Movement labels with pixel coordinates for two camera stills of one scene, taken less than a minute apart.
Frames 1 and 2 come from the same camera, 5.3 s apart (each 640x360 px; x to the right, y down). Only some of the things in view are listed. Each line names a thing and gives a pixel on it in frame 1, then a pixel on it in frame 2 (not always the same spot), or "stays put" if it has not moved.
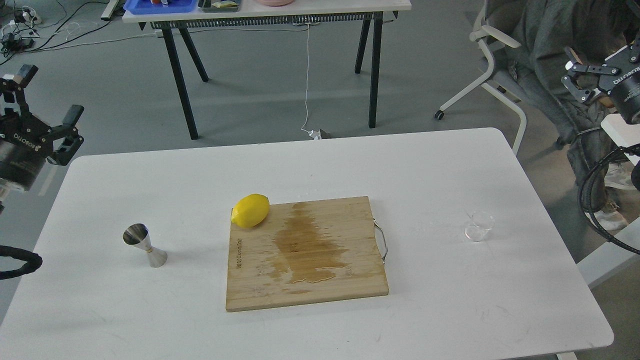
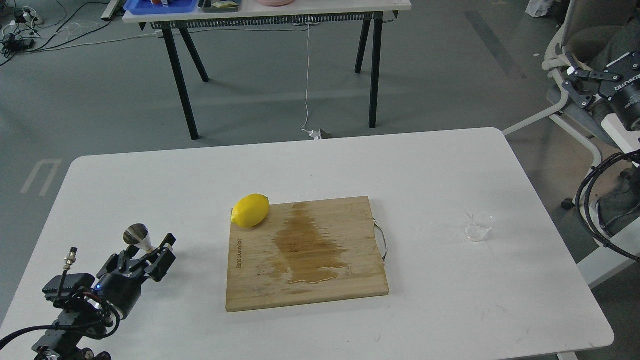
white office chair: (492, 39) -> (576, 113)
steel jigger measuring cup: (137, 234) stays put
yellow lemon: (250, 211) stays put
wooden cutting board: (304, 252) stays put
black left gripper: (26, 144) -> (121, 289)
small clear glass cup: (483, 222) stays put
